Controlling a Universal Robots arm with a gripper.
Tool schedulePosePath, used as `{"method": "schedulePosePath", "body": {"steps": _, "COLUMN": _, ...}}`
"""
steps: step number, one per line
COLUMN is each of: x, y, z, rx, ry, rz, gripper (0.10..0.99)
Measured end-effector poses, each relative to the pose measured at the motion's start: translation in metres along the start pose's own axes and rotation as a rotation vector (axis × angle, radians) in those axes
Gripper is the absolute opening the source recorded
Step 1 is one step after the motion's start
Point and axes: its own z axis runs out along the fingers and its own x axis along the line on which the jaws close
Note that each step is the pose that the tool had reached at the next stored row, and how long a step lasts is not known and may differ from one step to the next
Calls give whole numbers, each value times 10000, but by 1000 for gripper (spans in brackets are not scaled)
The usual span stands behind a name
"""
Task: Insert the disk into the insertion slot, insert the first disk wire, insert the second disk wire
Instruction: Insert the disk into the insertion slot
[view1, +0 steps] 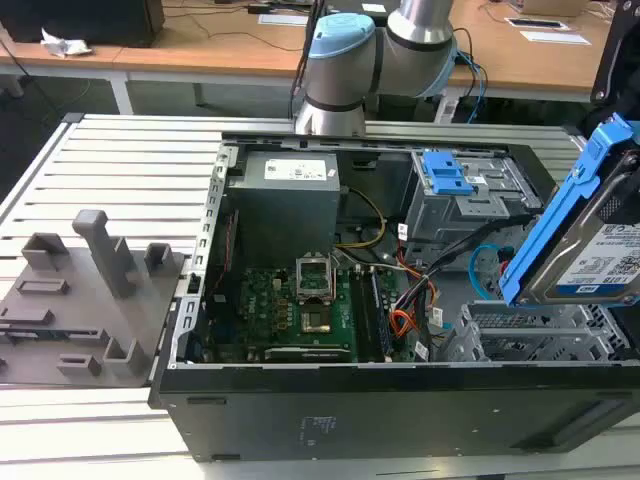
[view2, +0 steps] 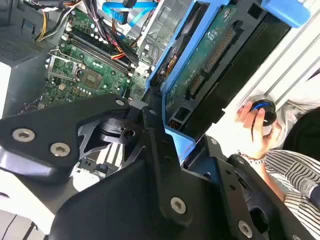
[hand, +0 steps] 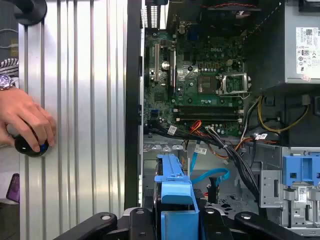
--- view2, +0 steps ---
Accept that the hard disk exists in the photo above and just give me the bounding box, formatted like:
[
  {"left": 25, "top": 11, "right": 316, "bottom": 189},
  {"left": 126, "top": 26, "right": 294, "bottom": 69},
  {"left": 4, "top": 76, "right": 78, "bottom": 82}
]
[{"left": 146, "top": 0, "right": 312, "bottom": 166}]

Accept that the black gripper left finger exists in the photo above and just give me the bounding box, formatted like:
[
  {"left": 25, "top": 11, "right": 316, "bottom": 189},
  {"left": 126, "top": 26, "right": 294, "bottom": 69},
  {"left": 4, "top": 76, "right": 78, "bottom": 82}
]
[{"left": 0, "top": 91, "right": 200, "bottom": 228}]

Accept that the bare person hand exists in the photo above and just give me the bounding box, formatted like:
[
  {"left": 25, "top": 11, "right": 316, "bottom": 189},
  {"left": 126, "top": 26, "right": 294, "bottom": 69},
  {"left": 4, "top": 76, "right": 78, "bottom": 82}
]
[{"left": 236, "top": 100, "right": 283, "bottom": 161}]

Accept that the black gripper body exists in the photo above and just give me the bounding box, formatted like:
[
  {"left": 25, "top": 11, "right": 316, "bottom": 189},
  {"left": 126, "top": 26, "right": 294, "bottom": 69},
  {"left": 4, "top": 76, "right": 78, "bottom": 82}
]
[{"left": 47, "top": 159, "right": 241, "bottom": 240}]

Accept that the blue data wire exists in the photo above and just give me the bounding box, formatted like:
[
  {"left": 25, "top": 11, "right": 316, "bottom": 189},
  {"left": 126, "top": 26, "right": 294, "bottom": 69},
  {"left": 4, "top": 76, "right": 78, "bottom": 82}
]
[{"left": 101, "top": 0, "right": 159, "bottom": 29}]

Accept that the round black blue-ringed tool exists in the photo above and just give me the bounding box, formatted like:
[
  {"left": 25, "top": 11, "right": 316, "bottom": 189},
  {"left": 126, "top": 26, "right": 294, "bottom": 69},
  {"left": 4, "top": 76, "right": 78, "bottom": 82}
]
[{"left": 249, "top": 95, "right": 279, "bottom": 137}]

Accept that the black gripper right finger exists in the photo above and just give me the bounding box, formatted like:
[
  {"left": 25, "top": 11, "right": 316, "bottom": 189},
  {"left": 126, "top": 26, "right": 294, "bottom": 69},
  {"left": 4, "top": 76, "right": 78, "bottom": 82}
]
[{"left": 203, "top": 134, "right": 320, "bottom": 240}]

